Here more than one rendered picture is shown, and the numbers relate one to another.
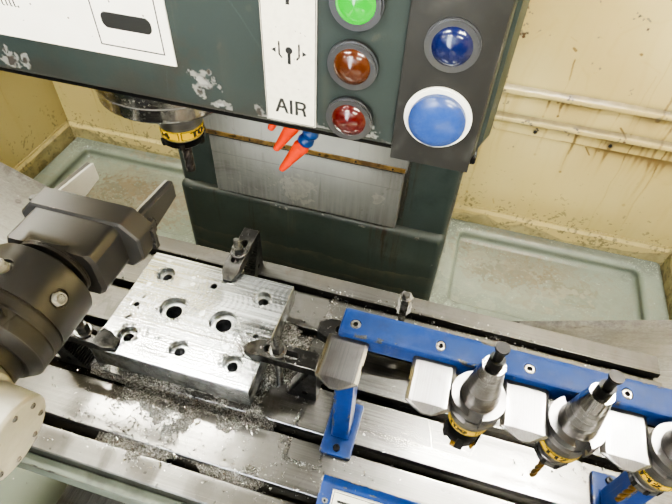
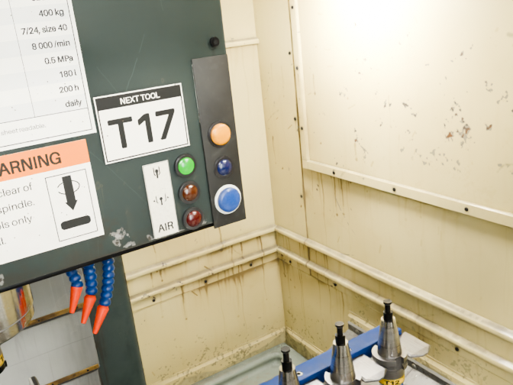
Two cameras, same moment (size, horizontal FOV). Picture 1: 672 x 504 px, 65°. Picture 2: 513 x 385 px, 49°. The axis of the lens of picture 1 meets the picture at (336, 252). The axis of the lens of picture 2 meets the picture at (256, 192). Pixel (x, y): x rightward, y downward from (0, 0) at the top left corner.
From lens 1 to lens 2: 0.45 m
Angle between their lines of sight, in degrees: 47
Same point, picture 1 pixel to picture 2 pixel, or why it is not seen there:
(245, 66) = (140, 216)
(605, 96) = (183, 251)
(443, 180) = (127, 357)
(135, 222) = not seen: outside the picture
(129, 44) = (77, 234)
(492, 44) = (236, 160)
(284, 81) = (160, 215)
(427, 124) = (227, 201)
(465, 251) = not seen: outside the picture
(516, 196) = (168, 357)
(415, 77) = (214, 186)
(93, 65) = (51, 259)
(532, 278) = not seen: outside the picture
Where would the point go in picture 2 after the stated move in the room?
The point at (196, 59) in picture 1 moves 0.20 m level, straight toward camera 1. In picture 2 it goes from (114, 224) to (282, 242)
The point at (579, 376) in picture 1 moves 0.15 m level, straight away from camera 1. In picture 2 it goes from (322, 359) to (309, 316)
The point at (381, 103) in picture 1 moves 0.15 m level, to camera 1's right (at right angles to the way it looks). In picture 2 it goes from (204, 204) to (287, 170)
